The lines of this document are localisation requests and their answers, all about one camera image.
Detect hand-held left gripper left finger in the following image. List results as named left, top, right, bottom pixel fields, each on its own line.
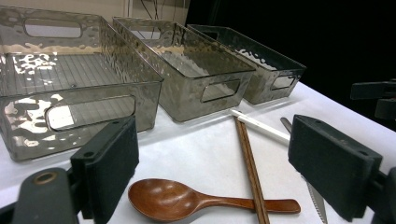
left=69, top=115, right=140, bottom=224

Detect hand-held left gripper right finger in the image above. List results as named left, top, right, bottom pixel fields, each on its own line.
left=288, top=114, right=383, bottom=222

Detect metal table knife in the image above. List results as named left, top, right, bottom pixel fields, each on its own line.
left=279, top=117, right=329, bottom=224

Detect smoky clear plastic bin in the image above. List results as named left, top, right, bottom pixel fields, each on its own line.
left=112, top=17, right=257, bottom=123
left=0, top=4, right=165, bottom=162
left=186, top=23, right=307, bottom=105

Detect brown wooden spoon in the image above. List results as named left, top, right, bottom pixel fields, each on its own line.
left=127, top=177, right=302, bottom=222

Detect white chopstick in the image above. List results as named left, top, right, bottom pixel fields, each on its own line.
left=232, top=108, right=291, bottom=143

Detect brown wooden chopstick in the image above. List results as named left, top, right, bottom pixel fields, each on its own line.
left=237, top=119, right=271, bottom=224
left=233, top=116, right=265, bottom=224

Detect metal chopsticks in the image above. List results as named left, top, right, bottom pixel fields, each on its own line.
left=229, top=110, right=290, bottom=147

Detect black curtain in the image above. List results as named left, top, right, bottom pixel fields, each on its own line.
left=186, top=0, right=396, bottom=132

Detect bundle of black cables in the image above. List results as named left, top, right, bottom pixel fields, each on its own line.
left=138, top=0, right=163, bottom=21

